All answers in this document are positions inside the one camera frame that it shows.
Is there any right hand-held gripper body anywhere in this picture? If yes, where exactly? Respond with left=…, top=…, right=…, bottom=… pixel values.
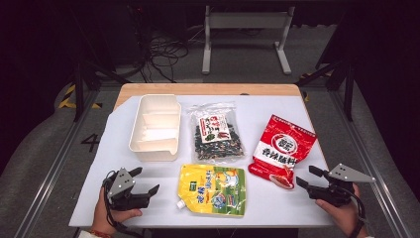
left=306, top=163, right=376, bottom=208

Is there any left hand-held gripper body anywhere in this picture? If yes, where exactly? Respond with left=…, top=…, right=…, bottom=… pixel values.
left=102, top=167, right=152, bottom=211

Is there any red and white packet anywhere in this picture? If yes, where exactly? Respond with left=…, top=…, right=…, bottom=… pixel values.
left=248, top=114, right=317, bottom=190

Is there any cream plastic divided container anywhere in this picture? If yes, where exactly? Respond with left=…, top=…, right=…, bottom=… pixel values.
left=128, top=93, right=182, bottom=163

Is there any yellow spout pouch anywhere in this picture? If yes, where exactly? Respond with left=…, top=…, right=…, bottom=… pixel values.
left=176, top=164, right=247, bottom=218

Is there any clear bag of dried vegetables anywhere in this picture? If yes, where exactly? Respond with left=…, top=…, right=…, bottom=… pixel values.
left=187, top=102, right=246, bottom=166

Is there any person's left hand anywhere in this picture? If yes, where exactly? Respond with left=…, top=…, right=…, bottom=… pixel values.
left=92, top=187, right=144, bottom=234

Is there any person's right hand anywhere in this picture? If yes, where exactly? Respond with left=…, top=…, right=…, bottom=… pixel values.
left=315, top=183, right=368, bottom=237

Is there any white table mat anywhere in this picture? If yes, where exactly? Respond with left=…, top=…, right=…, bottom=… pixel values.
left=68, top=94, right=335, bottom=229

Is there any black metal stand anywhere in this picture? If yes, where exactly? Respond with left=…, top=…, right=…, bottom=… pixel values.
left=70, top=59, right=131, bottom=122
left=296, top=59, right=357, bottom=122

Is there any yellow black hazard tape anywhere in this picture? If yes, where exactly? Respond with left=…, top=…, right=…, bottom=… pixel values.
left=58, top=83, right=103, bottom=110

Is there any white metal stand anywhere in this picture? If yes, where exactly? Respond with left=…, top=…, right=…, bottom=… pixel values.
left=201, top=5, right=296, bottom=75

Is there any metal floor rail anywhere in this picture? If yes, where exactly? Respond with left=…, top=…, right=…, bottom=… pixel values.
left=13, top=88, right=100, bottom=238
left=330, top=88, right=410, bottom=238

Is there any left hand-held gripper cable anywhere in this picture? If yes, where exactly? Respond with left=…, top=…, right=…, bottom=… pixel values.
left=102, top=170, right=144, bottom=238

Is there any hand-held gripper cable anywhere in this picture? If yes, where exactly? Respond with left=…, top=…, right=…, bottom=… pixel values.
left=102, top=170, right=144, bottom=238
left=343, top=187, right=368, bottom=238

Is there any right hand-held gripper cable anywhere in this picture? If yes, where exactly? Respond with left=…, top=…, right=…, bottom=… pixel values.
left=343, top=187, right=368, bottom=238

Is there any red bead bracelet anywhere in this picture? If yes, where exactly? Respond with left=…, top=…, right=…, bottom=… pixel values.
left=88, top=228, right=113, bottom=238

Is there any tangle of black floor cables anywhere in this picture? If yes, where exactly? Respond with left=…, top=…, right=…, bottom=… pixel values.
left=142, top=31, right=190, bottom=83

